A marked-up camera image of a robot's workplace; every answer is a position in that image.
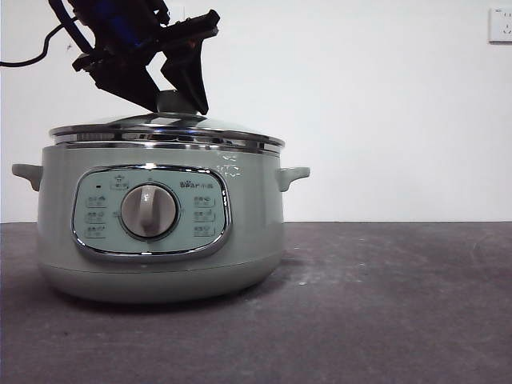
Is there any glass lid with green knob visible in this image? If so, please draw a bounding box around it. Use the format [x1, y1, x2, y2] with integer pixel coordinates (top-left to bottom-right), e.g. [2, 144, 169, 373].
[48, 90, 286, 155]

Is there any sage green electric pot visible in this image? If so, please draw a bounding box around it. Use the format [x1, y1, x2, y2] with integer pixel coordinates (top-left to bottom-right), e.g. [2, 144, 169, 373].
[10, 144, 311, 304]

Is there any black cable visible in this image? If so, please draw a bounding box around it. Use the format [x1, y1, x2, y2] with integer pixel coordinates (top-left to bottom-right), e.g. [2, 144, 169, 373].
[0, 0, 94, 68]

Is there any white wall socket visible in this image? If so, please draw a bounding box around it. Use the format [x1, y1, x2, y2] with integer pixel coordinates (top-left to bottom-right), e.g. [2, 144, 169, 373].
[487, 6, 512, 45]

